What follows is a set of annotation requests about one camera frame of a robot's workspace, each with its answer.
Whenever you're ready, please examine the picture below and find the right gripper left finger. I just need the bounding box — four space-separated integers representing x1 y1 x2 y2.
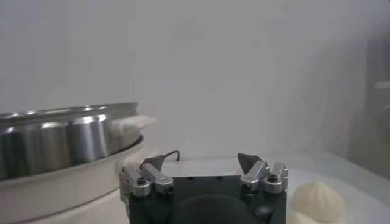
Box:
120 154 174 197

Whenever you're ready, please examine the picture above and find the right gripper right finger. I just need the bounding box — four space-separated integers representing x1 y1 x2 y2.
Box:
237 152 289 195

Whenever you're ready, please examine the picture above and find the white steamed baozi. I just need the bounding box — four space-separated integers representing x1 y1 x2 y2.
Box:
292 180 347 223

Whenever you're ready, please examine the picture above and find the perforated steel steamer basket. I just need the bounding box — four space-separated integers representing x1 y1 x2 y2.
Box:
0 102 144 181

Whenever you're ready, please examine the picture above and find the white electric cooker base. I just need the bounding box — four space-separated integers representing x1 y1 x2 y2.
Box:
0 114 162 224

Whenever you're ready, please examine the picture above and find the white round plate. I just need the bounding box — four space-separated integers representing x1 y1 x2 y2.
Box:
234 152 390 224

